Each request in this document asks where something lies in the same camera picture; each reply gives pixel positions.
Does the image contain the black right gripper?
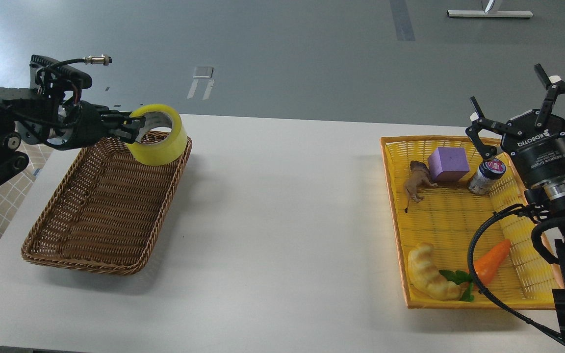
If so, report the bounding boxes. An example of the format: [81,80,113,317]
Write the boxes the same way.
[465,63,565,189]

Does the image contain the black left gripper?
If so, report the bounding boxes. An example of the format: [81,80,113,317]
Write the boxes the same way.
[50,102,147,151]

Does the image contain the yellow tape roll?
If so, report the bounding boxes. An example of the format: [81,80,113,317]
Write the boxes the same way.
[126,103,188,166]

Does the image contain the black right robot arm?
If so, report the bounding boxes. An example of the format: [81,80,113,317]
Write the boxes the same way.
[465,64,565,347]

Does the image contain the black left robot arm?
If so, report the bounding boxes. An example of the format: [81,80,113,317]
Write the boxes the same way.
[0,54,146,186]

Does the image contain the small jar with dark lid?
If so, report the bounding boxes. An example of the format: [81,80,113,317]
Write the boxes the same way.
[468,158,507,196]

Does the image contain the purple foam block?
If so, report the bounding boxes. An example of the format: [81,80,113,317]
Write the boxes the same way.
[427,147,470,182]

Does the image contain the brown wicker basket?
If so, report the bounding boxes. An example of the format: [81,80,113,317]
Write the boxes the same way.
[21,138,192,276]

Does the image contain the brown toy animal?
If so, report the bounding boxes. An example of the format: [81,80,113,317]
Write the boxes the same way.
[403,160,438,214]

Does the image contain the yellow plastic basket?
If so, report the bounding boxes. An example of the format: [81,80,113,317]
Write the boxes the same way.
[381,135,562,310]

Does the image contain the orange toy carrot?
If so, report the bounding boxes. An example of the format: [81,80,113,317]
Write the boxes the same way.
[439,239,511,302]

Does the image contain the white stand base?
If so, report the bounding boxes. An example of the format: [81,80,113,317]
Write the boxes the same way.
[446,0,534,19]

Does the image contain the toy croissant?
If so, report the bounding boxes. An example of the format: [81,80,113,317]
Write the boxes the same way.
[407,243,462,301]

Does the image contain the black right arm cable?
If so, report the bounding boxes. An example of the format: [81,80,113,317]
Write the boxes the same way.
[467,204,565,353]

